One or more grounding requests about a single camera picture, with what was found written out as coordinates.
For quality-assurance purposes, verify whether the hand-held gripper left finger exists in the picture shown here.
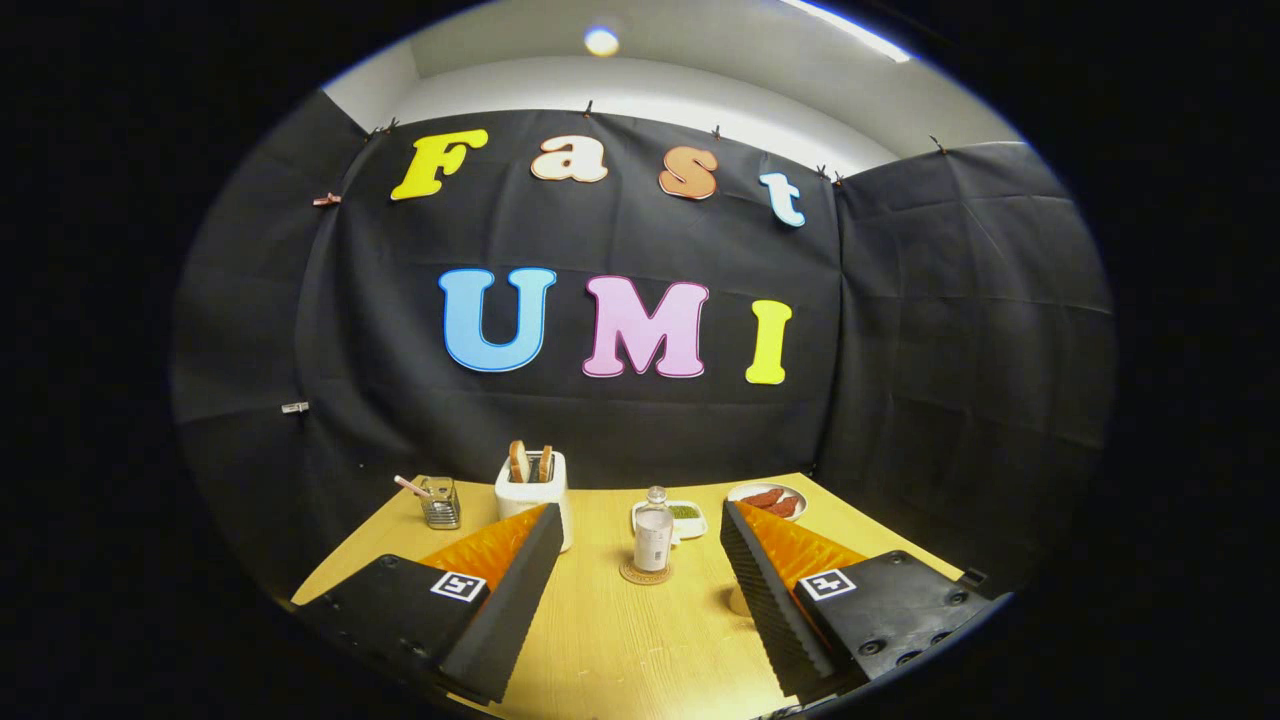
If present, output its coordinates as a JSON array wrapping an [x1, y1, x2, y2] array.
[[292, 502, 566, 704]]

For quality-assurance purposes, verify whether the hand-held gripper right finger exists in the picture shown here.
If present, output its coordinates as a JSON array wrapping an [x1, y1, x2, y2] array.
[[718, 500, 1013, 706]]

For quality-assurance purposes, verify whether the clear juice bottle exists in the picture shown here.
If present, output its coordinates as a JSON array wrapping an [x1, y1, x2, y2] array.
[[633, 486, 675, 574]]

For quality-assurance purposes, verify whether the wooden table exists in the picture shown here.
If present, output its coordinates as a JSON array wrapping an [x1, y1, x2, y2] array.
[[290, 472, 966, 720]]

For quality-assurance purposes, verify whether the white toaster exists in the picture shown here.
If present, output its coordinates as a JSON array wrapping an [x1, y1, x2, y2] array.
[[494, 450, 574, 553]]

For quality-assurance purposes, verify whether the white divided bean dish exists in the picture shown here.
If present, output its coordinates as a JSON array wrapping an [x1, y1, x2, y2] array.
[[631, 500, 709, 542]]

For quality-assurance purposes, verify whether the white round plate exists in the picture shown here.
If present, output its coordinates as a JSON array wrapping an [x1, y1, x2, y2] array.
[[727, 482, 808, 523]]

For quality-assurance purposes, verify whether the black backdrop cloth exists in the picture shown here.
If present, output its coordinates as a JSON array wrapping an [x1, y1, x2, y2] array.
[[170, 90, 1116, 601]]

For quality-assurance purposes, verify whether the metal wire basket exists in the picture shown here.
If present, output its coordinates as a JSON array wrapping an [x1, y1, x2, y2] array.
[[419, 477, 462, 530]]

